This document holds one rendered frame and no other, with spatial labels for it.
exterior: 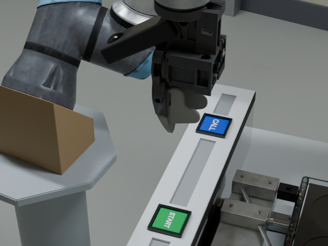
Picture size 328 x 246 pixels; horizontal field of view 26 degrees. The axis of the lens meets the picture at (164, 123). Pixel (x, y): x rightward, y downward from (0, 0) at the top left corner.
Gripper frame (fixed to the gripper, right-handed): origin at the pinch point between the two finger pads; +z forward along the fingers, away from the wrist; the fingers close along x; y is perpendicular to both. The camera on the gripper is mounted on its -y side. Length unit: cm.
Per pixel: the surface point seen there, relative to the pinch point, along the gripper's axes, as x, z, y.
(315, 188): 21.9, 25.7, 20.9
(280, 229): 17.0, 32.7, 16.3
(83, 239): 25, 59, -28
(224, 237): 7.0, 27.7, 8.2
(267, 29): 231, 116, -25
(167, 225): -1.3, 19.2, 0.7
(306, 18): 240, 111, -8
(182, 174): 11.3, 19.6, -0.9
